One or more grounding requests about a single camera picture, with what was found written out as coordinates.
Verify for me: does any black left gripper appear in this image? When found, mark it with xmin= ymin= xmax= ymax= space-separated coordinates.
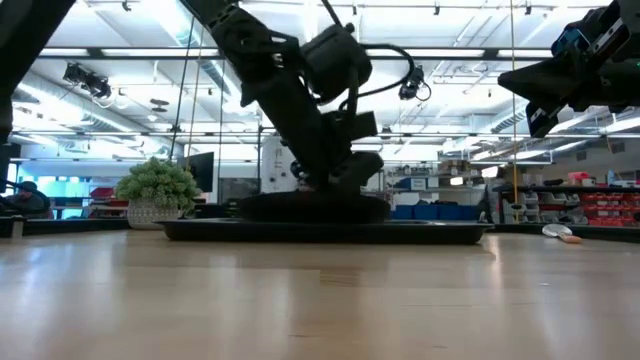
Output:
xmin=239 ymin=22 xmax=386 ymax=195

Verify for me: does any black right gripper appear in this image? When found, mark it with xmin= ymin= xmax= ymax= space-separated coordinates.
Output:
xmin=497 ymin=0 xmax=640 ymax=139

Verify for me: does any black round plate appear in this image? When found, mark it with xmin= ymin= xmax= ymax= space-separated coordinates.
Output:
xmin=238 ymin=191 xmax=392 ymax=225

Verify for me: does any silver spoon orange handle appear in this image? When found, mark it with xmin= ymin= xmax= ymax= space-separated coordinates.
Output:
xmin=541 ymin=222 xmax=584 ymax=245

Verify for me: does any black rectangular tray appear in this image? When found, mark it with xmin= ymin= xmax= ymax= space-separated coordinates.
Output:
xmin=155 ymin=217 xmax=495 ymax=246

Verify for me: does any yellow vertical pole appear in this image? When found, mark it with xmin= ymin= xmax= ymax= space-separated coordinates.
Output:
xmin=508 ymin=0 xmax=520 ymax=224

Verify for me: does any black shelf unit with bins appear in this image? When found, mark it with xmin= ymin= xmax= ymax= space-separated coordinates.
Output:
xmin=492 ymin=171 xmax=640 ymax=227

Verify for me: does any black monitor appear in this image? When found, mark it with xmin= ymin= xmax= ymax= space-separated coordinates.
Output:
xmin=177 ymin=151 xmax=216 ymax=194

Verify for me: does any green potted plant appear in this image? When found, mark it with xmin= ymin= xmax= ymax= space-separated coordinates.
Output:
xmin=114 ymin=156 xmax=202 ymax=231

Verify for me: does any person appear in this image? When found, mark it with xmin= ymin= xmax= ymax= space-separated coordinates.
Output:
xmin=0 ymin=180 xmax=54 ymax=220

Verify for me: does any black hanging camera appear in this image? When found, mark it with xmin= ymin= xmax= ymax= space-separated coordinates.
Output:
xmin=62 ymin=62 xmax=113 ymax=100
xmin=398 ymin=65 xmax=432 ymax=102

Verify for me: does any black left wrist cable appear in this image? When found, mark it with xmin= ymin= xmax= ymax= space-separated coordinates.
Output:
xmin=339 ymin=43 xmax=417 ymax=112

